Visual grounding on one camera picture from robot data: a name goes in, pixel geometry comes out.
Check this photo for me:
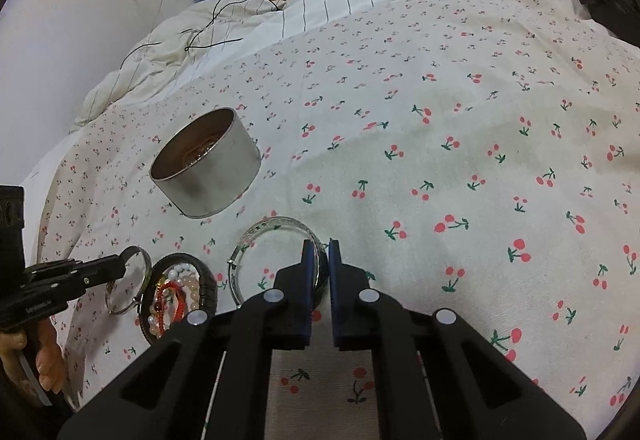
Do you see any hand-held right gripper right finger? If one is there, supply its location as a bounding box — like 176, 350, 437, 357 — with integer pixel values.
327, 237, 588, 440

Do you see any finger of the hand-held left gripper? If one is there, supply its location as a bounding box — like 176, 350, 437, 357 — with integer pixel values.
20, 256, 127, 291
0, 277, 88, 332

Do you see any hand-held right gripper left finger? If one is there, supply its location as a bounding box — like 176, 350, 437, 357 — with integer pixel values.
57, 239, 326, 440

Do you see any clear glitter bangle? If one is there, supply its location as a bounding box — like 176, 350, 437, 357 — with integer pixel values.
227, 216, 326, 307

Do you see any thin silver bangle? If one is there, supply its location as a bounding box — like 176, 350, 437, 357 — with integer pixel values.
106, 245, 152, 317

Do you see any round silver metal tin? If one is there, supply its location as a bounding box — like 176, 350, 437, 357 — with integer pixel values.
149, 107, 262, 219

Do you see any person's left hand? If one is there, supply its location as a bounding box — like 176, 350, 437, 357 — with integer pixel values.
0, 320, 65, 393

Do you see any cherry print bed sheet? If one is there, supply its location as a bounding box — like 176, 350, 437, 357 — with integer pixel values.
37, 0, 640, 440

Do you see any black braided bracelet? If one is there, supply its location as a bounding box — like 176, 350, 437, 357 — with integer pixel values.
141, 253, 219, 346

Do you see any white pearl bead bracelet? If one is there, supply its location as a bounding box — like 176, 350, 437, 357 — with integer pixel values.
141, 264, 196, 343

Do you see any red string bracelet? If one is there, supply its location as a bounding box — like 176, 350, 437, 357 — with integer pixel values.
155, 281, 187, 326

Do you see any pale pink bead bracelet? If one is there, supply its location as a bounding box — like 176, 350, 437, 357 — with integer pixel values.
177, 275, 203, 316

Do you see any thin black cable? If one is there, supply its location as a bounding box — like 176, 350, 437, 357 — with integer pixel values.
120, 0, 283, 68

